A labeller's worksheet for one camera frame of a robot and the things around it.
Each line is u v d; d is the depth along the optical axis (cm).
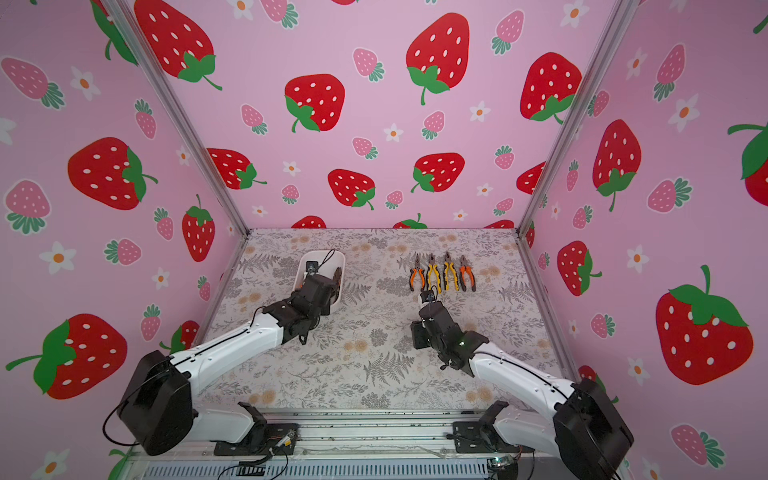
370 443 74
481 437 66
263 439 69
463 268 107
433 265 110
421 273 107
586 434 39
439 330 62
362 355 89
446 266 109
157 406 41
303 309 64
